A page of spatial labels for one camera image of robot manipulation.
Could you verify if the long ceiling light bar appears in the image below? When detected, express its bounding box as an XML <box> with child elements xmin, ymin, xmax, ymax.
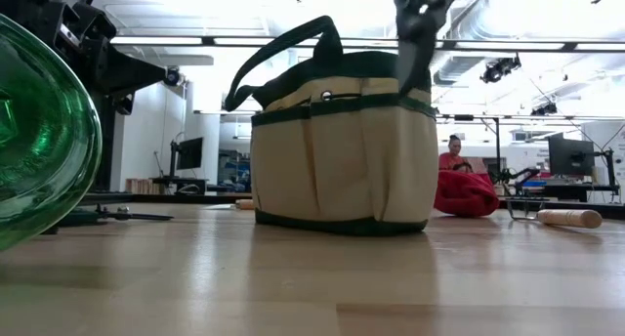
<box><xmin>109</xmin><ymin>35</ymin><xmax>625</xmax><ymax>53</ymax></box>

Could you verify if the green plastic spray bottle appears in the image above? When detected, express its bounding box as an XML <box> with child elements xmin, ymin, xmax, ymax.
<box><xmin>0</xmin><ymin>13</ymin><xmax>103</xmax><ymax>252</ymax></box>

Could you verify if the storage shelving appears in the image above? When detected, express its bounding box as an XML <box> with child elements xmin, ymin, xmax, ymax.
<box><xmin>218</xmin><ymin>148</ymin><xmax>253</xmax><ymax>193</ymax></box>

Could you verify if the beige green canvas gardening bag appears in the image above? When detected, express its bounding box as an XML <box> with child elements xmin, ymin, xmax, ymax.
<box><xmin>224</xmin><ymin>15</ymin><xmax>439</xmax><ymax>237</ymax></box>

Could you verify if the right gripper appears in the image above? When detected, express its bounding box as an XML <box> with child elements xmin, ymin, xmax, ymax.
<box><xmin>394</xmin><ymin>0</ymin><xmax>470</xmax><ymax>96</ymax></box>

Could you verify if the black office desk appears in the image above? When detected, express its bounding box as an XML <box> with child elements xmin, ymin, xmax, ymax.
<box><xmin>149</xmin><ymin>176</ymin><xmax>210</xmax><ymax>195</ymax></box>
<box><xmin>542</xmin><ymin>182</ymin><xmax>622</xmax><ymax>204</ymax></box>

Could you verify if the black computer monitor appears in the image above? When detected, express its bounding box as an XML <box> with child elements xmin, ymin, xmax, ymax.
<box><xmin>547</xmin><ymin>133</ymin><xmax>596</xmax><ymax>177</ymax></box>
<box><xmin>175</xmin><ymin>137</ymin><xmax>204</xmax><ymax>171</ymax></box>

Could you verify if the person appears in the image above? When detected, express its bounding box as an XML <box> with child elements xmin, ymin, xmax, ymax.
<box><xmin>437</xmin><ymin>133</ymin><xmax>482</xmax><ymax>174</ymax></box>

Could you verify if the wooden-handled hand rake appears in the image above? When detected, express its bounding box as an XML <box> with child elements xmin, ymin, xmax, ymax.
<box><xmin>505</xmin><ymin>196</ymin><xmax>604</xmax><ymax>230</ymax></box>

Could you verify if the wooden crate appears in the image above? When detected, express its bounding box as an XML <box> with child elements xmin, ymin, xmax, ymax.
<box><xmin>125</xmin><ymin>178</ymin><xmax>158</xmax><ymax>195</ymax></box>

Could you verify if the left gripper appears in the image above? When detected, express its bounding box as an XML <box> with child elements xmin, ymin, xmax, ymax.
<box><xmin>48</xmin><ymin>0</ymin><xmax>167</xmax><ymax>116</ymax></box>

